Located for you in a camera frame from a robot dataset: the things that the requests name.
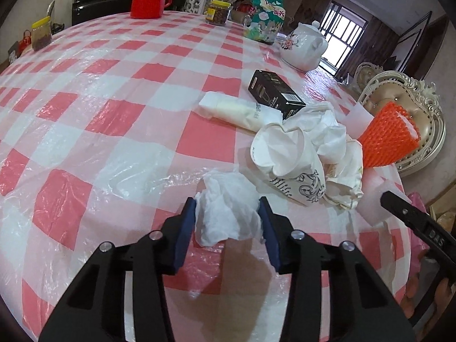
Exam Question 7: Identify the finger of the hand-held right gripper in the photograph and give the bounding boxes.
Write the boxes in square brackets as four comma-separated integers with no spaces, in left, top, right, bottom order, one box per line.
[380,190,428,224]

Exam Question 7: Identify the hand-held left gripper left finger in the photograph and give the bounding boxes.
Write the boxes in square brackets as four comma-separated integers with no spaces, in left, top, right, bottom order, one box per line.
[38,197,197,342]

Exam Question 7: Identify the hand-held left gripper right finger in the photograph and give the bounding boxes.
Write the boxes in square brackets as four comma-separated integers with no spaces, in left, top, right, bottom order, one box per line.
[257,196,417,342]

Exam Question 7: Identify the white tissue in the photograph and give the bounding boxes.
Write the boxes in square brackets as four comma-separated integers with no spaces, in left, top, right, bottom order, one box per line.
[194,172,266,247]

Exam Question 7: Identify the black cardboard box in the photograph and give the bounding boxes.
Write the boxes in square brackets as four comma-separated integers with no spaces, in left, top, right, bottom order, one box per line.
[248,69,307,120]

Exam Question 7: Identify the white foam piece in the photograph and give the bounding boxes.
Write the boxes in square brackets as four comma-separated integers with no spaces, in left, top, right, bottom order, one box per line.
[364,170,409,227]

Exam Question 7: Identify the crushed printed paper cup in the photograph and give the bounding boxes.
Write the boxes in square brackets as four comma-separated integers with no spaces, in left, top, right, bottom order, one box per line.
[250,122,327,206]

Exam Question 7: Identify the crumpled white plastic bag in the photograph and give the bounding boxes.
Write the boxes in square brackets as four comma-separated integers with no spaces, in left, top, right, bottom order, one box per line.
[283,101,365,210]

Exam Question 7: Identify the cream ornate tufted chair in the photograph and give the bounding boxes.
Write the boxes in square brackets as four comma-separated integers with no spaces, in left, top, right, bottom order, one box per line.
[356,71,447,177]

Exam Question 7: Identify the white tissue packet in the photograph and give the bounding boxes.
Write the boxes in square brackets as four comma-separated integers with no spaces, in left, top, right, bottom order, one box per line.
[198,91,283,131]

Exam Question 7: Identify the window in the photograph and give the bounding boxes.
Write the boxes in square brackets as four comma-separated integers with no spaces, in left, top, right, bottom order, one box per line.
[320,1,368,76]

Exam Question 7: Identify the white floral teapot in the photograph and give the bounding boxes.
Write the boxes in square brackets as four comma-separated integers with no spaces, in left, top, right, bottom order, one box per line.
[279,21,329,73]

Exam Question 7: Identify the yellow-lid jar of nuts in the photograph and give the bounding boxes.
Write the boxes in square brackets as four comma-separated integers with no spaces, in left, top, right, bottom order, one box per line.
[205,0,233,27]

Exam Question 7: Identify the green snack bag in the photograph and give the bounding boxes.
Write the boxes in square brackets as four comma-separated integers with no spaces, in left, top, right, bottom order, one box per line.
[244,0,286,45]

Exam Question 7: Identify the black piano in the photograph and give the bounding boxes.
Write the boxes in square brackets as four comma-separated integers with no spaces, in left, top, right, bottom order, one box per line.
[71,0,186,26]

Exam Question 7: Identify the yellow-lid jar of dark spice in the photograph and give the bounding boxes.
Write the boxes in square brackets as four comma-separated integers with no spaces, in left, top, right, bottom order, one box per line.
[31,16,52,51]

